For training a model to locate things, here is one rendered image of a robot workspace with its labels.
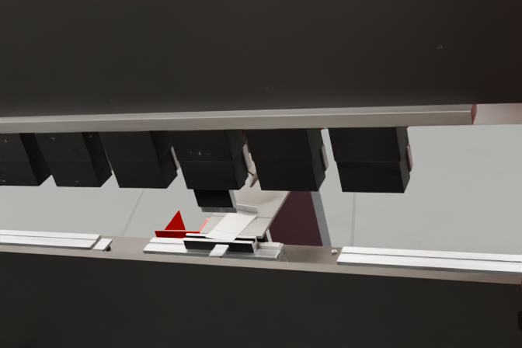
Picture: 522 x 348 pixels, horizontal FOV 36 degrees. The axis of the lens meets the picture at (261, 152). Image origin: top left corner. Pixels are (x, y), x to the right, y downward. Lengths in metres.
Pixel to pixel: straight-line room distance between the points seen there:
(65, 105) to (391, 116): 0.72
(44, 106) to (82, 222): 2.69
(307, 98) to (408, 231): 2.26
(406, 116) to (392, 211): 2.44
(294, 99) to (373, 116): 0.16
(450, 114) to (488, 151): 2.82
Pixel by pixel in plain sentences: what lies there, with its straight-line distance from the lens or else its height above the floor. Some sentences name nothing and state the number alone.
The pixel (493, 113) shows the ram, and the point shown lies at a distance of 1.64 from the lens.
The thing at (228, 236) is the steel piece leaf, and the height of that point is 1.00.
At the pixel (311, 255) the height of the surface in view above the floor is 0.87.
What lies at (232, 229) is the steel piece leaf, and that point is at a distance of 2.10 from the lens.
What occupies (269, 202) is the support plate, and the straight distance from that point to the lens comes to 2.18.
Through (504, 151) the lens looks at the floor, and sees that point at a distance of 4.22.
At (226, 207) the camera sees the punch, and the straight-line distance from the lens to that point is 2.01.
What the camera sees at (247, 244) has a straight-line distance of 2.04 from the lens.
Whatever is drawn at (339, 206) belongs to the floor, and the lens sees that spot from 3.96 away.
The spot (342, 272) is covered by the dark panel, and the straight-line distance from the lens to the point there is 1.30.
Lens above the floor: 2.12
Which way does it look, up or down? 27 degrees down
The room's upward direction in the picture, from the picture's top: 14 degrees counter-clockwise
